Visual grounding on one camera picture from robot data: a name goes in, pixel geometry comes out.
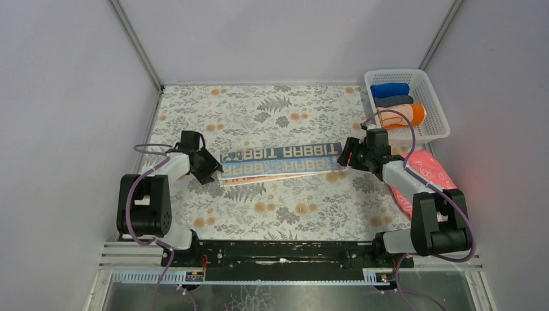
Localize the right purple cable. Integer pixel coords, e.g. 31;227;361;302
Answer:
362;108;478;311

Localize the peach lettered towel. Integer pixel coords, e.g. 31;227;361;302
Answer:
218;143;342;181

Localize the floral table mat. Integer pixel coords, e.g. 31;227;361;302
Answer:
150;86;411;240

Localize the blue rolled towel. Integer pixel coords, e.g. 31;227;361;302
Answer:
370;82;410;98

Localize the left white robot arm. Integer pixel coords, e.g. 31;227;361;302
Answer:
117;130;223;251

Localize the orange cartoon towel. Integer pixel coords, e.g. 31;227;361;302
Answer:
377;104;427;130

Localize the grey rolled towel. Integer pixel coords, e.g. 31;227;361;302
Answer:
374;95;414;108

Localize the purple cable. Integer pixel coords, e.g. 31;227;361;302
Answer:
362;108;478;311
124;143;177;311

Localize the white plastic basket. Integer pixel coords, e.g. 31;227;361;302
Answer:
364;69;451;144

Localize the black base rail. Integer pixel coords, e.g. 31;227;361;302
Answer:
161;240;400;282

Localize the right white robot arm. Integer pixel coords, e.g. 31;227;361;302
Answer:
337;128;476;262

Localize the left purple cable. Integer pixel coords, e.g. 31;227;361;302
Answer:
124;143;177;311

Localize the pink folded towel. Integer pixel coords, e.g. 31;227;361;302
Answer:
389;150;458;218

